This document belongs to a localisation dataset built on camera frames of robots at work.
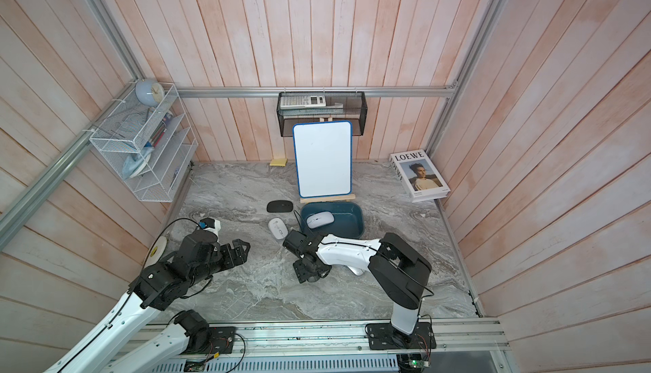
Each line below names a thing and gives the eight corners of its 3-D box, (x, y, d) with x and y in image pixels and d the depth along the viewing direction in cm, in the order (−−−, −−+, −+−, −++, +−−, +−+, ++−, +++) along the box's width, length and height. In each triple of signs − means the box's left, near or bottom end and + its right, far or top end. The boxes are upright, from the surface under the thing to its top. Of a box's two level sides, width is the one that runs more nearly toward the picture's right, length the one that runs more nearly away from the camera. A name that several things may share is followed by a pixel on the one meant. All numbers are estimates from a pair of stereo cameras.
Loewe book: (410, 203, 108) (414, 196, 104) (389, 161, 124) (391, 154, 121) (446, 197, 110) (451, 190, 106) (420, 156, 126) (423, 149, 123)
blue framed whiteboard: (298, 206, 106) (291, 146, 79) (300, 181, 114) (294, 120, 88) (347, 206, 106) (357, 146, 80) (345, 182, 115) (353, 120, 88)
